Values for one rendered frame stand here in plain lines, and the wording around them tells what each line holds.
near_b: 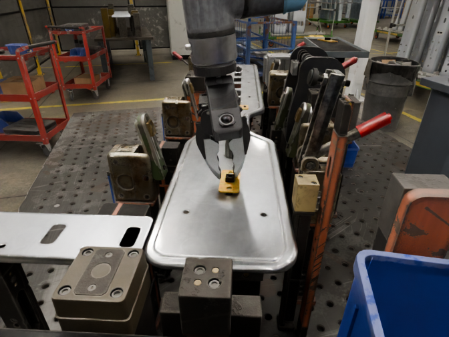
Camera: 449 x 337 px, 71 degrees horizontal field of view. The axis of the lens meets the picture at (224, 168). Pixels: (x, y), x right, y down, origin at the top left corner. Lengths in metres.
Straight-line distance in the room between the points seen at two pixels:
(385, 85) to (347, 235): 2.76
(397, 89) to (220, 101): 3.24
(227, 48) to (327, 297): 0.60
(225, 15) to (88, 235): 0.39
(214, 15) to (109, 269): 0.36
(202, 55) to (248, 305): 0.35
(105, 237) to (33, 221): 0.13
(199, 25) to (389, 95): 3.26
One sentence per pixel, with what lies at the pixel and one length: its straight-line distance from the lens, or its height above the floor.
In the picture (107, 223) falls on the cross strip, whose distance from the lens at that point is 0.54.
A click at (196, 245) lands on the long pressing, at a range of 0.47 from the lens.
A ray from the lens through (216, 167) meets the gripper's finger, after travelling 0.58.
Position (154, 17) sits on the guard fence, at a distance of 8.23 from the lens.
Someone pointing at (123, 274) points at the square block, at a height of 1.06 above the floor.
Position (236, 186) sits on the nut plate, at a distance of 0.57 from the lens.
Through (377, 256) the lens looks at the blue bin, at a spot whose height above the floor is 1.16.
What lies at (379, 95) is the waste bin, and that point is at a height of 0.40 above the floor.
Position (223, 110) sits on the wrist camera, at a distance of 0.48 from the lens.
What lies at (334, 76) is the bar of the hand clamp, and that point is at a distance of 0.52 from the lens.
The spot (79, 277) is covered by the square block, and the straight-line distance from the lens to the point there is 0.38.
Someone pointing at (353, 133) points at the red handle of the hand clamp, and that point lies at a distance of 0.58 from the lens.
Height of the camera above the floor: 1.32
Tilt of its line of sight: 29 degrees down
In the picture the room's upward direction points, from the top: straight up
